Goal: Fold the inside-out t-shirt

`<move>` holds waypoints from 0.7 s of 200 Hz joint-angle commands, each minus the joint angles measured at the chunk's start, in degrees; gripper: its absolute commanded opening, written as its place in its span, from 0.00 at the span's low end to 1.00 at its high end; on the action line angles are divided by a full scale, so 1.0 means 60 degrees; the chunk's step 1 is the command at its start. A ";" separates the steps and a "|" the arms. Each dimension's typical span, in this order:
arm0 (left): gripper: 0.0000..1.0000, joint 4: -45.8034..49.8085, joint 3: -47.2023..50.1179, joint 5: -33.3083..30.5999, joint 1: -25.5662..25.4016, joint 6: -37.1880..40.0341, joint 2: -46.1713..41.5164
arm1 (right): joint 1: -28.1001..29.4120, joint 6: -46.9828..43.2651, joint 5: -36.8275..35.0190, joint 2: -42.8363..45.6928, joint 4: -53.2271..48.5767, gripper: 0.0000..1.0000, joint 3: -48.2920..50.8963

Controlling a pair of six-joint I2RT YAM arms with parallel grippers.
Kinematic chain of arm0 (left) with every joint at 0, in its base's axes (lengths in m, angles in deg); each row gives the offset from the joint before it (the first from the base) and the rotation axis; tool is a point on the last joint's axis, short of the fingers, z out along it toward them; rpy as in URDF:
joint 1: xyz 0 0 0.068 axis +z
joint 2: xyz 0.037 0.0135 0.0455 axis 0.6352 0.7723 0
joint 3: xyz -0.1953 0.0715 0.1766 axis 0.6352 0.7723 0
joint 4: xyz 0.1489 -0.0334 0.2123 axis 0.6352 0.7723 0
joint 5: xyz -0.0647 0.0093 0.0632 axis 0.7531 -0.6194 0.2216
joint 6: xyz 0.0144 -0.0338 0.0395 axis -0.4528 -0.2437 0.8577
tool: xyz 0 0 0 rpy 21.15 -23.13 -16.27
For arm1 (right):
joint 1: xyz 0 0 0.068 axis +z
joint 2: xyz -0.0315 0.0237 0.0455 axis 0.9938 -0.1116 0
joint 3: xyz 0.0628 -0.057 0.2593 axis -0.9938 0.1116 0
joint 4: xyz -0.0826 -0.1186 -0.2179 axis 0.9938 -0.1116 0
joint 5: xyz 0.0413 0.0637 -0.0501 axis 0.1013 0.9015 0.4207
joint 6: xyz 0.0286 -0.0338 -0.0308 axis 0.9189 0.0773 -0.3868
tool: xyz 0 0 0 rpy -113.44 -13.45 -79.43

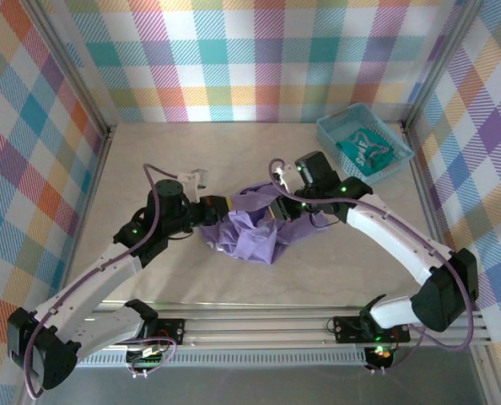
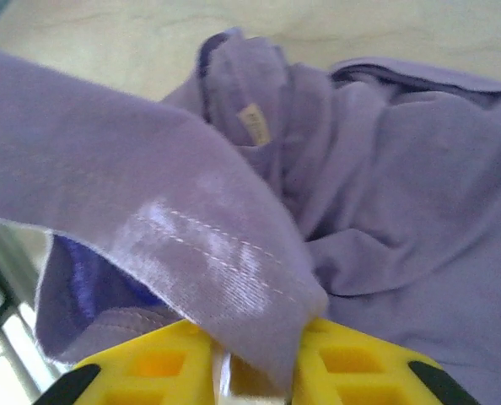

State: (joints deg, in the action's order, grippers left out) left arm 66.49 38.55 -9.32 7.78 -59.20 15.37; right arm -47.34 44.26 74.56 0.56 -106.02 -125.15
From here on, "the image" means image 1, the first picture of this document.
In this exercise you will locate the purple t-shirt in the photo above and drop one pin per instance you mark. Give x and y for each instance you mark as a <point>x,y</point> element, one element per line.
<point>250,240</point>

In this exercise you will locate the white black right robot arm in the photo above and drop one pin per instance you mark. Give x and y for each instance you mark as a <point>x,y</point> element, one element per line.
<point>385,232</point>

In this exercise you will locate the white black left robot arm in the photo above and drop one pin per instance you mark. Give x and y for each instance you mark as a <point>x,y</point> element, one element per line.
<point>94,278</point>

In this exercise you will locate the teal folded shirt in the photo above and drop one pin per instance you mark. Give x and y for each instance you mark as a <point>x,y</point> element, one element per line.
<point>364,152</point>

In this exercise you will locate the light blue plastic basket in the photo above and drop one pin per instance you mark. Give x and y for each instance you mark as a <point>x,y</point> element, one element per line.
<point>330,126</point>

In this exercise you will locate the right controller board with lights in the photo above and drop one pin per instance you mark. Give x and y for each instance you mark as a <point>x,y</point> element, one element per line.
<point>381,354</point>

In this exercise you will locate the aluminium left side rail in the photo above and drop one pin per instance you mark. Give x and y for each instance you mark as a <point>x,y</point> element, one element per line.
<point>94,190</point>

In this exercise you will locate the aluminium right side rail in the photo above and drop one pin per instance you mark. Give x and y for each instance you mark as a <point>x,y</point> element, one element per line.
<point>427,198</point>

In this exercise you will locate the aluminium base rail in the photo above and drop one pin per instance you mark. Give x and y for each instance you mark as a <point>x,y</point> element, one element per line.
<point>254,329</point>

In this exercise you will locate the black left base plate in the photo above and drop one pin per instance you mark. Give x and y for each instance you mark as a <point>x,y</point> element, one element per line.
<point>172,331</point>

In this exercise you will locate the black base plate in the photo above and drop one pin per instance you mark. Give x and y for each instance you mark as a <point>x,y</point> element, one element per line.
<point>347,329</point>
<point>172,331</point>

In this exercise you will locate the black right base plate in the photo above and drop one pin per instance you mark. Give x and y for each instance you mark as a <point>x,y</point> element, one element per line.
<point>347,329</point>

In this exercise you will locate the aluminium right frame post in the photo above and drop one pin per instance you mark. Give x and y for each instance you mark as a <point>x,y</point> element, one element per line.
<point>440,63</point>

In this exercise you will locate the aluminium frame post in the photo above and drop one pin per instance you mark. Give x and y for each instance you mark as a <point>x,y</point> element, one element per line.
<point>440,63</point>
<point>71,71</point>

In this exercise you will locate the aluminium left frame post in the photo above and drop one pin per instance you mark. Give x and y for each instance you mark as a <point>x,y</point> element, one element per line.
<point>71,71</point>

